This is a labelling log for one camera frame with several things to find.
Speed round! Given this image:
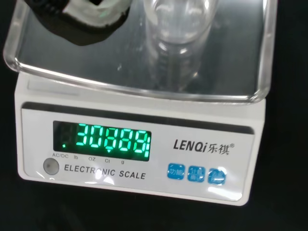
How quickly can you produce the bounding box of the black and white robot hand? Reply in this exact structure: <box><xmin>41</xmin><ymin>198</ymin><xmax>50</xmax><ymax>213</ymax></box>
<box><xmin>31</xmin><ymin>0</ymin><xmax>131</xmax><ymax>47</ymax></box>

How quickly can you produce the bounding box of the white electronic balance steel pan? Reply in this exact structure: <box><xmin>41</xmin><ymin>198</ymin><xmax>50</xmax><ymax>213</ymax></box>
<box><xmin>2</xmin><ymin>0</ymin><xmax>279</xmax><ymax>206</ymax></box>

